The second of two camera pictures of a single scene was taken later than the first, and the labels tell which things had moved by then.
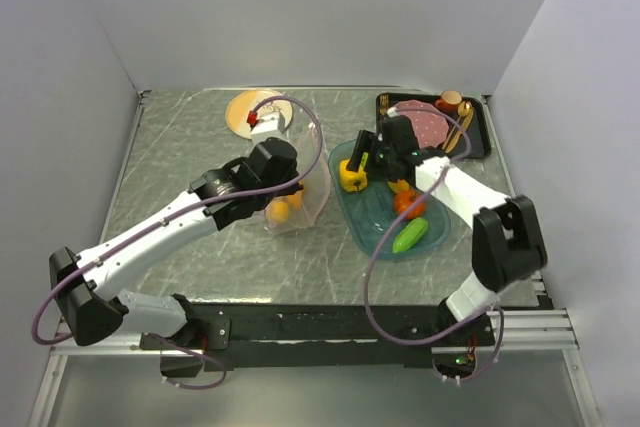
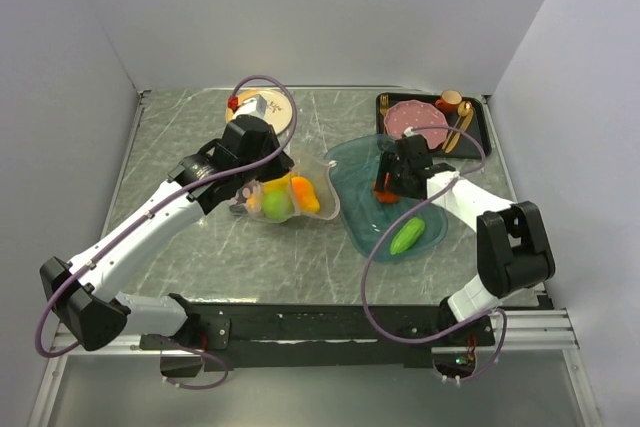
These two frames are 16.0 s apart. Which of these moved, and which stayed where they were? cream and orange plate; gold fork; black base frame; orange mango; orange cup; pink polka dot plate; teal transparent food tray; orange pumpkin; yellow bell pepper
Moved: yellow bell pepper; orange pumpkin; orange mango
Stayed: cream and orange plate; black base frame; pink polka dot plate; teal transparent food tray; orange cup; gold fork
